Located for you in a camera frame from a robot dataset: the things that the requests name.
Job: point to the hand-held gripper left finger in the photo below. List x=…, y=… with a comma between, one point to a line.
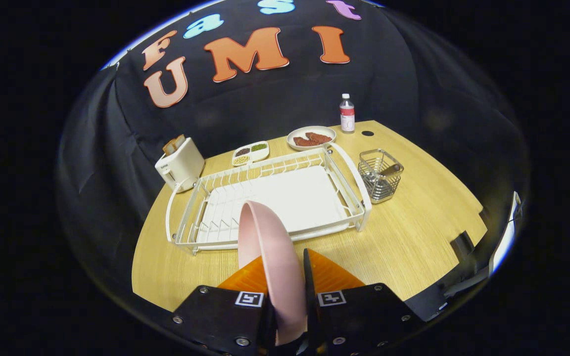
x=220, y=316

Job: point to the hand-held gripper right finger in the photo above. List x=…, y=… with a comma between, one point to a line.
x=308, y=287

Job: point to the pink plate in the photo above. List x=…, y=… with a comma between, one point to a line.
x=275, y=257

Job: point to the white sectioned condiment dish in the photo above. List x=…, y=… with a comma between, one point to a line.
x=250, y=154

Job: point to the white plate with meat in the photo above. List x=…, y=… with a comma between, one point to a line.
x=327, y=143

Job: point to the brown meat piece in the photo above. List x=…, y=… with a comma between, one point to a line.
x=319, y=137
x=303, y=142

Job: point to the white toaster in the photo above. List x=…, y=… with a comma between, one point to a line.
x=181, y=165

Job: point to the clear water bottle red label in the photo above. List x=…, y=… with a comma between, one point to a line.
x=347, y=116

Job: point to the toast slice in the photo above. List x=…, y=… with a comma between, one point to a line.
x=169, y=148
x=178, y=141

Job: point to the black backdrop cloth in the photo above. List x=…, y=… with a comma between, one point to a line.
x=275, y=99

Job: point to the white panel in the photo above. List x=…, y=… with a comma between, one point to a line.
x=507, y=237

